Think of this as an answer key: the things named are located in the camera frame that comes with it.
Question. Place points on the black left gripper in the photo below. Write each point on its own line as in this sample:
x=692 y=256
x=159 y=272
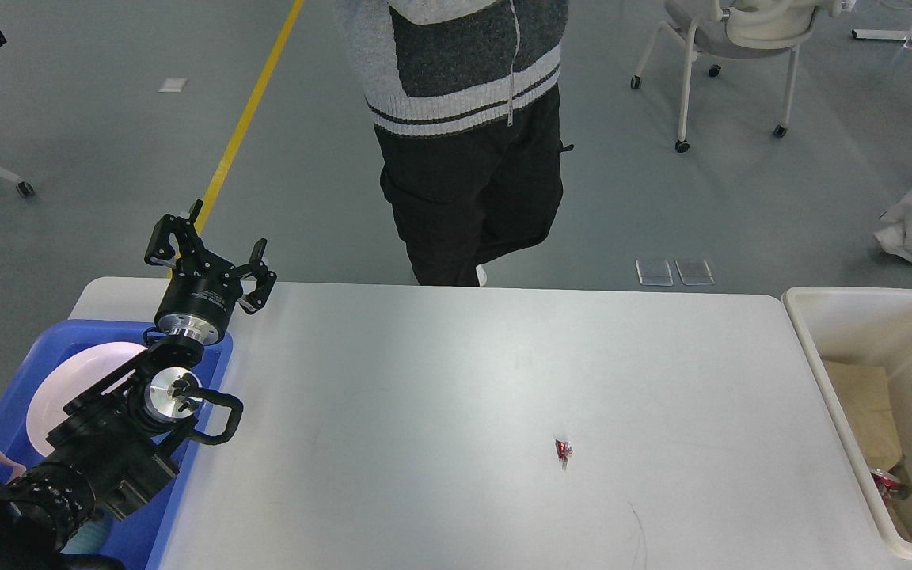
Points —
x=200 y=306

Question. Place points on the crushed red soda can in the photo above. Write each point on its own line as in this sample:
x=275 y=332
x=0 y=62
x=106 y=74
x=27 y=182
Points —
x=889 y=486

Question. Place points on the brown paper bag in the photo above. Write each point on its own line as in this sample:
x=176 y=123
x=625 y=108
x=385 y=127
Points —
x=863 y=393

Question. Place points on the pink plate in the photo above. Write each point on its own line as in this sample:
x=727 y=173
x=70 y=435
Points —
x=68 y=380

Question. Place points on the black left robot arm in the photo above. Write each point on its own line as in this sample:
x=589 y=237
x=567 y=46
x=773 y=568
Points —
x=114 y=449

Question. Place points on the cream plastic bin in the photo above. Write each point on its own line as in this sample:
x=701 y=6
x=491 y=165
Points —
x=867 y=327

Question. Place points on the right floor socket plate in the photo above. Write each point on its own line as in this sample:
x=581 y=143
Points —
x=695 y=272

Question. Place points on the floor socket plate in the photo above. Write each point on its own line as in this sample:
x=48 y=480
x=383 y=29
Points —
x=695 y=272
x=654 y=273

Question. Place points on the blue plastic tray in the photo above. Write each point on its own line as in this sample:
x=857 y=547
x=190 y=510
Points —
x=138 y=541

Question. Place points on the person in black trousers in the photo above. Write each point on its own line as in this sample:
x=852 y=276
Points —
x=465 y=101

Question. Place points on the left floor socket plate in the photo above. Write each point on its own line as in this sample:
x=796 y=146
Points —
x=654 y=273

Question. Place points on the white stand base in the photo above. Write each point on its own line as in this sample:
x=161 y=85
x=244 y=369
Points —
x=907 y=28

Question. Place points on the small red can fragment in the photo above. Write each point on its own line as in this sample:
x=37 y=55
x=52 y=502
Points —
x=564 y=452

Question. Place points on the white chair grey seat right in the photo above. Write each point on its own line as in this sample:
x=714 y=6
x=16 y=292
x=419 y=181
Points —
x=737 y=30

